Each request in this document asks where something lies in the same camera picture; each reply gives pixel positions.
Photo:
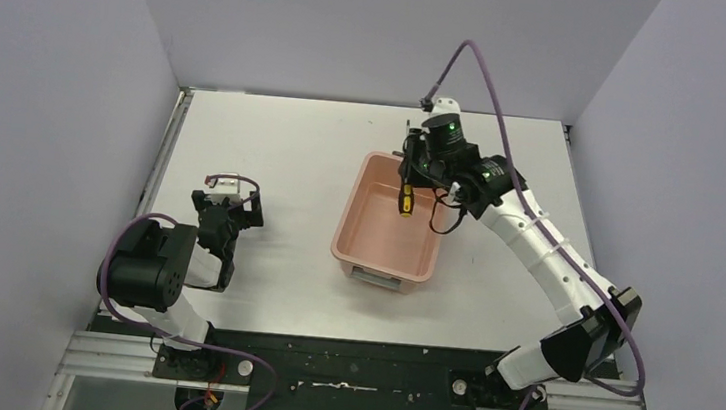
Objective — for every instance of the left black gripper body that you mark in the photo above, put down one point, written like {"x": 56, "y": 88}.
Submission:
{"x": 223, "y": 213}

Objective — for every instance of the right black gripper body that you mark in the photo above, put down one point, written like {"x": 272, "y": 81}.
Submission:
{"x": 433, "y": 168}

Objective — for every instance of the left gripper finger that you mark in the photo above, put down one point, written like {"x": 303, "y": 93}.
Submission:
{"x": 253, "y": 213}
{"x": 199, "y": 199}

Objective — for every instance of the yellow black handled screwdriver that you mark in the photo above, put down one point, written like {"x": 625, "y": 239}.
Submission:
{"x": 406, "y": 200}

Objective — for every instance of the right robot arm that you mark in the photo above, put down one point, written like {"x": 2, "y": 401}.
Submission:
{"x": 595, "y": 317}

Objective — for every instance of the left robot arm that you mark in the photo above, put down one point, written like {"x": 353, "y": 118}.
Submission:
{"x": 151, "y": 264}

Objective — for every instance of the pink plastic bin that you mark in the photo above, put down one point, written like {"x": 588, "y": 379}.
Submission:
{"x": 374, "y": 242}

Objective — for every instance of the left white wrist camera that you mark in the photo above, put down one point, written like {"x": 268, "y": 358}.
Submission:
{"x": 221, "y": 188}

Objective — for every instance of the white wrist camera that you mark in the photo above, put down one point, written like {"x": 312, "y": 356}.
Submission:
{"x": 221, "y": 188}
{"x": 444, "y": 106}

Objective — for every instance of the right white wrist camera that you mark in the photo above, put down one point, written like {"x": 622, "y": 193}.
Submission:
{"x": 444, "y": 106}

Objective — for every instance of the left side aluminium rail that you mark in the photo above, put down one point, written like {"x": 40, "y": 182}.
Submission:
{"x": 167, "y": 144}

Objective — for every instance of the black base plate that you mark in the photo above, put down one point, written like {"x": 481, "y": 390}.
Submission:
{"x": 272, "y": 372}

